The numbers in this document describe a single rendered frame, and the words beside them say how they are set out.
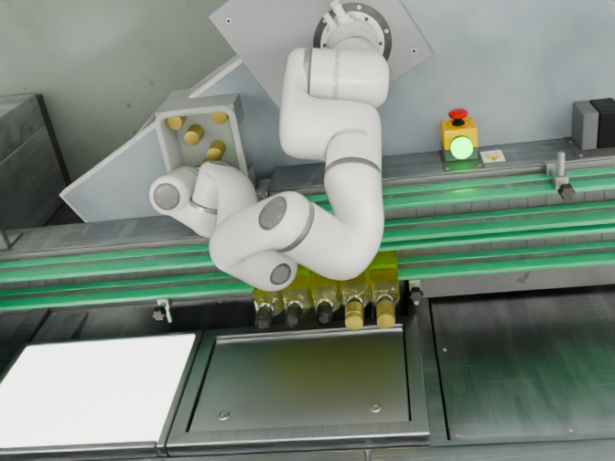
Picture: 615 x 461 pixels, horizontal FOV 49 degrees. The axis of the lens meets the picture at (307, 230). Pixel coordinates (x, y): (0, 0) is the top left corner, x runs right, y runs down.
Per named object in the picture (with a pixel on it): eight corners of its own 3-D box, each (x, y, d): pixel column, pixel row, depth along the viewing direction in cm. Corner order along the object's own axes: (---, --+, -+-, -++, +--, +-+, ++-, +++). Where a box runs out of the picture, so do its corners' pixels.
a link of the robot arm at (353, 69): (383, 91, 123) (389, 121, 109) (310, 87, 123) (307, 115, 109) (388, 37, 119) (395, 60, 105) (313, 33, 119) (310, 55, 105)
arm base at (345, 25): (300, 20, 133) (296, 37, 119) (356, -17, 130) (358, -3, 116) (341, 86, 139) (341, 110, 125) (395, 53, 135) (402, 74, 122)
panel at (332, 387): (26, 351, 158) (-52, 466, 128) (23, 341, 156) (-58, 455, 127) (418, 325, 146) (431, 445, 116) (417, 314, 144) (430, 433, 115)
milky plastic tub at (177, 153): (185, 192, 160) (176, 209, 152) (162, 101, 149) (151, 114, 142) (257, 185, 158) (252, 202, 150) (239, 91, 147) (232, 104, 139)
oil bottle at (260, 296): (268, 264, 153) (254, 322, 134) (264, 243, 150) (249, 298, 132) (292, 262, 152) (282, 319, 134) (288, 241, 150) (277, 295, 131)
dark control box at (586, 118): (570, 135, 147) (581, 151, 139) (572, 101, 143) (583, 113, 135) (609, 132, 145) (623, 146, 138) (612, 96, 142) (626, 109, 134)
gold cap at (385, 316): (398, 308, 127) (399, 322, 123) (384, 318, 129) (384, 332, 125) (386, 296, 126) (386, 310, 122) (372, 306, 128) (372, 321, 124)
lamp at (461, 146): (450, 156, 143) (451, 162, 140) (449, 136, 141) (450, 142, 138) (472, 154, 142) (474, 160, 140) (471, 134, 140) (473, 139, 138)
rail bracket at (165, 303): (170, 302, 160) (156, 337, 149) (164, 277, 157) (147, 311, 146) (187, 300, 160) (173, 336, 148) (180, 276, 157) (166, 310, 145)
